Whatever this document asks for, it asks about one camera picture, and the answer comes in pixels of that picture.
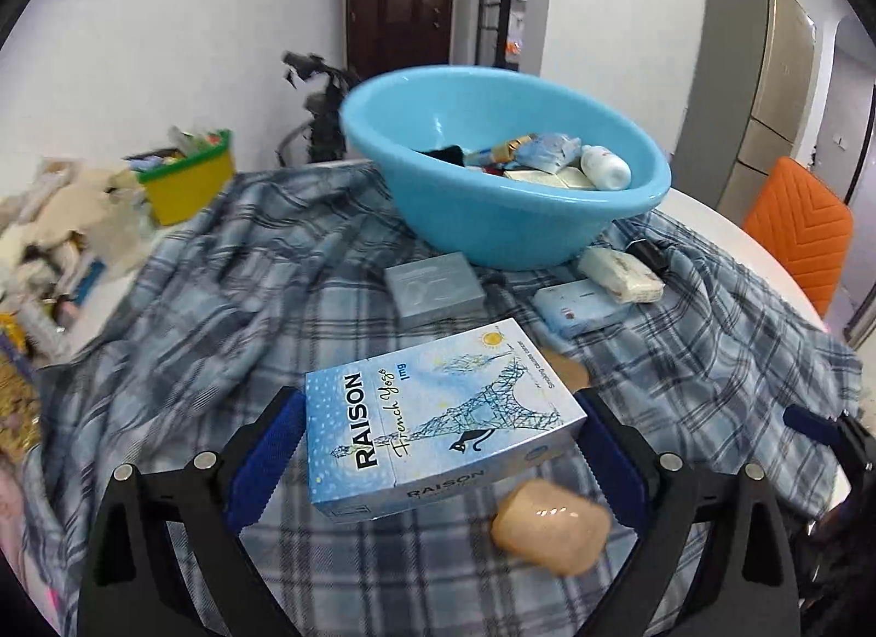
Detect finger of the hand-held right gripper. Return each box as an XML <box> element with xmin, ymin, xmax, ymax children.
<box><xmin>782</xmin><ymin>404</ymin><xmax>839</xmax><ymax>446</ymax></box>

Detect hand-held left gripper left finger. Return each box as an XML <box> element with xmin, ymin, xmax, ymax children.
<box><xmin>77</xmin><ymin>387</ymin><xmax>308</xmax><ymax>637</ymax></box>

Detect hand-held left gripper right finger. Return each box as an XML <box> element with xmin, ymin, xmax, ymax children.
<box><xmin>573</xmin><ymin>387</ymin><xmax>803</xmax><ymax>637</ymax></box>

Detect light blue tower-print box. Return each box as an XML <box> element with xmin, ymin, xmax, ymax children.
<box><xmin>304</xmin><ymin>317</ymin><xmax>590</xmax><ymax>525</ymax></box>

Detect light blue plastic basin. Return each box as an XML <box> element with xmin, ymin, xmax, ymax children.
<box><xmin>338</xmin><ymin>65</ymin><xmax>673</xmax><ymax>272</ymax></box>

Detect white bottle with orange print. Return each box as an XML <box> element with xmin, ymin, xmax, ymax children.
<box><xmin>580</xmin><ymin>144</ymin><xmax>632</xmax><ymax>192</ymax></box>

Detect light blue wipes packet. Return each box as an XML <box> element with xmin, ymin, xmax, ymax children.
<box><xmin>513</xmin><ymin>132</ymin><xmax>583</xmax><ymax>174</ymax></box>

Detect gold cigarette box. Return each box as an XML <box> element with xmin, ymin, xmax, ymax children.
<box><xmin>493</xmin><ymin>136</ymin><xmax>541</xmax><ymax>162</ymax></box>

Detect black scrunchie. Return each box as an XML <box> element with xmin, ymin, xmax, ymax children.
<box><xmin>419</xmin><ymin>144</ymin><xmax>468</xmax><ymax>167</ymax></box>

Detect peach soap bar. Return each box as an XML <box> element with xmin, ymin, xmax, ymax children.
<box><xmin>491</xmin><ymin>478</ymin><xmax>612</xmax><ymax>578</ymax></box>

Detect blue plaid shirt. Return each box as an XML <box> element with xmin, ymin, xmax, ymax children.
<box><xmin>20</xmin><ymin>164</ymin><xmax>860</xmax><ymax>637</ymax></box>

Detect small light blue box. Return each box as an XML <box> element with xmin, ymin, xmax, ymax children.
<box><xmin>532</xmin><ymin>279</ymin><xmax>632</xmax><ymax>338</ymax></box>

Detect orange chair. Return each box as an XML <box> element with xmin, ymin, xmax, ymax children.
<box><xmin>742</xmin><ymin>156</ymin><xmax>855</xmax><ymax>318</ymax></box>

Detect white tissue pack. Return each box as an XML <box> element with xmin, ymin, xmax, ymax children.
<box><xmin>577</xmin><ymin>246</ymin><xmax>666</xmax><ymax>305</ymax></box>

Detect small black box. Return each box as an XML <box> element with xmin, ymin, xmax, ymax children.
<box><xmin>624</xmin><ymin>238</ymin><xmax>670</xmax><ymax>277</ymax></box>

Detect silver-blue flat box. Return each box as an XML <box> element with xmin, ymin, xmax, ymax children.
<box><xmin>383</xmin><ymin>251</ymin><xmax>488</xmax><ymax>330</ymax></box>

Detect gold foil snack packets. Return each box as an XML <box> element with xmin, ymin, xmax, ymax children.
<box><xmin>0</xmin><ymin>312</ymin><xmax>42</xmax><ymax>453</ymax></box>

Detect yellow bin with green rim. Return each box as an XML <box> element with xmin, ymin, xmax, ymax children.
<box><xmin>137</xmin><ymin>129</ymin><xmax>237</xmax><ymax>227</ymax></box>

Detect white printed box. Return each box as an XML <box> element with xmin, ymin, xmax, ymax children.
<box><xmin>503</xmin><ymin>166</ymin><xmax>596</xmax><ymax>192</ymax></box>

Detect beige plush toy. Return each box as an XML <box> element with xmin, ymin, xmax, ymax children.
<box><xmin>0</xmin><ymin>158</ymin><xmax>148</xmax><ymax>282</ymax></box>

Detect bundle of small sachets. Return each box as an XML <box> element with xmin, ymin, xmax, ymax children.
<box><xmin>126</xmin><ymin>125</ymin><xmax>220</xmax><ymax>165</ymax></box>

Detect grey-gold refrigerator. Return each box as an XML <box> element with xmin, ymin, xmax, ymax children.
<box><xmin>674</xmin><ymin>0</ymin><xmax>837</xmax><ymax>220</ymax></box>

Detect black bicycle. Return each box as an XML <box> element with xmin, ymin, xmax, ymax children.
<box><xmin>277</xmin><ymin>50</ymin><xmax>357</xmax><ymax>167</ymax></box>

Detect dark brown entrance door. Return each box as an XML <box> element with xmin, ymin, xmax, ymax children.
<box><xmin>345</xmin><ymin>0</ymin><xmax>457</xmax><ymax>82</ymax></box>

